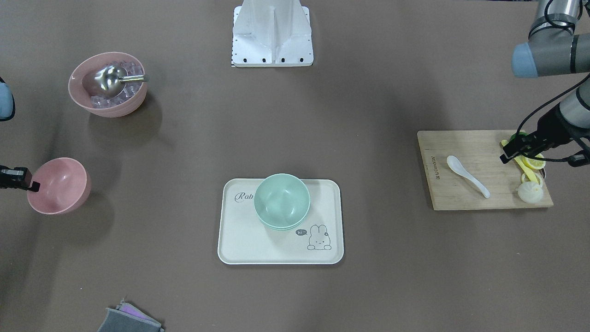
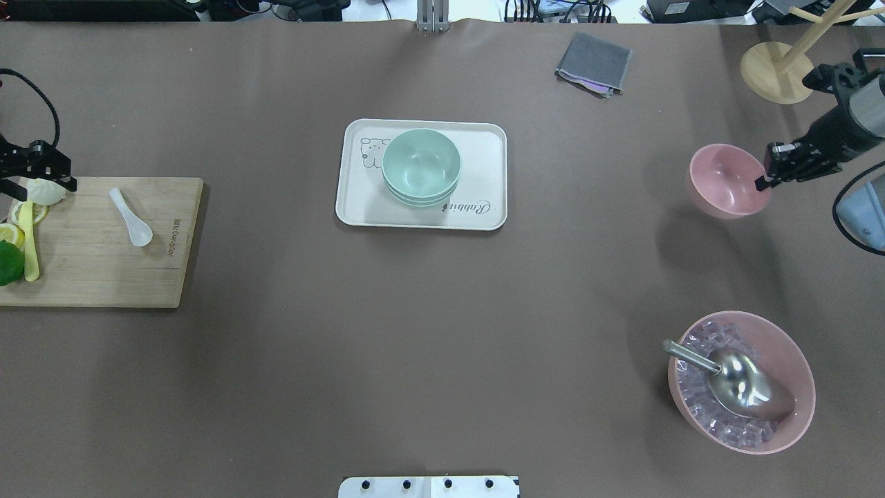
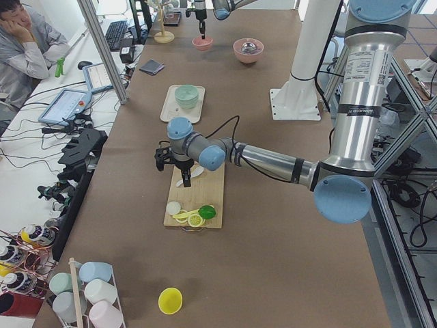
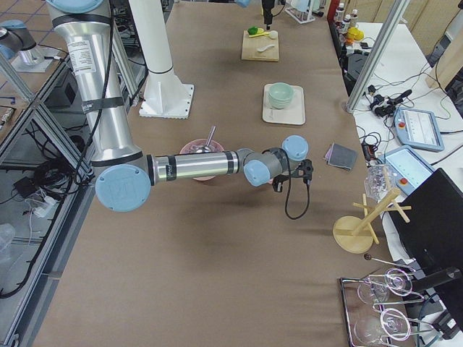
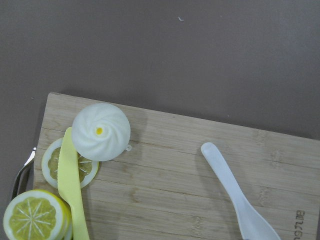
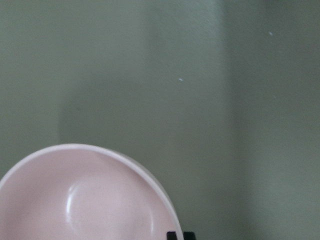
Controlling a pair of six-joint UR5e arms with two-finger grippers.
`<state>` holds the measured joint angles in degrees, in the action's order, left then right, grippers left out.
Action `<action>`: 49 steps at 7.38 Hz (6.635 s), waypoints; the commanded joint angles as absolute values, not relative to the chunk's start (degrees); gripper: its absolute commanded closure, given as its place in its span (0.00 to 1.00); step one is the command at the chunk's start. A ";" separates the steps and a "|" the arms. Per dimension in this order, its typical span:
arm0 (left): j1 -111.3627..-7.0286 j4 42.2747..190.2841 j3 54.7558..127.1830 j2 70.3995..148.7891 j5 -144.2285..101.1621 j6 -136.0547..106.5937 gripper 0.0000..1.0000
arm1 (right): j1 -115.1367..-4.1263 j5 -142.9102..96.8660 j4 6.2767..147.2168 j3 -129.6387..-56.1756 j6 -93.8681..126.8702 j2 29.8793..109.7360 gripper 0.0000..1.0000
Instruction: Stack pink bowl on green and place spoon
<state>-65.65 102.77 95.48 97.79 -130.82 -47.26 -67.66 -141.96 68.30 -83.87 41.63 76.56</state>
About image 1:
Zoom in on wooden cutting board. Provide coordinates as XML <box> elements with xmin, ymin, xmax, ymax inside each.
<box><xmin>417</xmin><ymin>130</ymin><xmax>554</xmax><ymax>211</ymax></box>

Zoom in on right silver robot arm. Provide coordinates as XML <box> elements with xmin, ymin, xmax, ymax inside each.
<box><xmin>0</xmin><ymin>79</ymin><xmax>40</xmax><ymax>192</ymax></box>

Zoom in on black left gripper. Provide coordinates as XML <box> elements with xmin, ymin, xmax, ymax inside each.
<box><xmin>500</xmin><ymin>107</ymin><xmax>577</xmax><ymax>164</ymax></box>

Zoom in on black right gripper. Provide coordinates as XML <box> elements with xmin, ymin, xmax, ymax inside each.
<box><xmin>0</xmin><ymin>166</ymin><xmax>40</xmax><ymax>192</ymax></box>

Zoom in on cream rabbit tray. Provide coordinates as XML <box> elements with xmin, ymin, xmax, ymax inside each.
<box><xmin>218</xmin><ymin>178</ymin><xmax>345</xmax><ymax>265</ymax></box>

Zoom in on lower green bowl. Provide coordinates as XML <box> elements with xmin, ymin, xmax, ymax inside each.
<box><xmin>255</xmin><ymin>209</ymin><xmax>311</xmax><ymax>231</ymax></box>

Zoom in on green bowl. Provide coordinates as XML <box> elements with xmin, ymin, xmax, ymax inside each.
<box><xmin>255</xmin><ymin>209</ymin><xmax>311</xmax><ymax>231</ymax></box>
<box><xmin>254</xmin><ymin>173</ymin><xmax>311</xmax><ymax>210</ymax></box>

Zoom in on grey pink cloth stack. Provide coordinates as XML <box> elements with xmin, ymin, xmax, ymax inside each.
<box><xmin>97</xmin><ymin>300</ymin><xmax>165</xmax><ymax>332</ymax></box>

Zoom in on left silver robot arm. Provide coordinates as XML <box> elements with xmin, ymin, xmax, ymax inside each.
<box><xmin>500</xmin><ymin>0</ymin><xmax>590</xmax><ymax>167</ymax></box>

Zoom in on green lime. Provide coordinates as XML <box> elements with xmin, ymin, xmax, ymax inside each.
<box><xmin>512</xmin><ymin>131</ymin><xmax>528</xmax><ymax>139</ymax></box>

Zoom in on lemon slice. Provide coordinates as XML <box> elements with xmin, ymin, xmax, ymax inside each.
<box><xmin>523</xmin><ymin>154</ymin><xmax>546</xmax><ymax>171</ymax></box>

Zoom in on metal ice scoop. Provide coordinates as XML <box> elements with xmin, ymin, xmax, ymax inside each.
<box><xmin>82</xmin><ymin>65</ymin><xmax>149</xmax><ymax>98</ymax></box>

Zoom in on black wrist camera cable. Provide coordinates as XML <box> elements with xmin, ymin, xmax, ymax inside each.
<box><xmin>515</xmin><ymin>74</ymin><xmax>590</xmax><ymax>167</ymax></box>

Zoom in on white steamed bun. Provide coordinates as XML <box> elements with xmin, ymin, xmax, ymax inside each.
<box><xmin>516</xmin><ymin>181</ymin><xmax>544</xmax><ymax>204</ymax></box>

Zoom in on top green bowl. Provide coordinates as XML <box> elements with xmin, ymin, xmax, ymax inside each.
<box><xmin>254</xmin><ymin>173</ymin><xmax>311</xmax><ymax>210</ymax></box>

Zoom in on pink bowl with ice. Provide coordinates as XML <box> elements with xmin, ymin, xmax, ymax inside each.
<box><xmin>67</xmin><ymin>51</ymin><xmax>149</xmax><ymax>118</ymax></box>

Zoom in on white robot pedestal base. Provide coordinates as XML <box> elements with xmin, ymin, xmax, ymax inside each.
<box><xmin>230</xmin><ymin>0</ymin><xmax>314</xmax><ymax>68</ymax></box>

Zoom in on white ceramic spoon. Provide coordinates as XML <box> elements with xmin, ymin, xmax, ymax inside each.
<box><xmin>446</xmin><ymin>155</ymin><xmax>491</xmax><ymax>198</ymax></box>

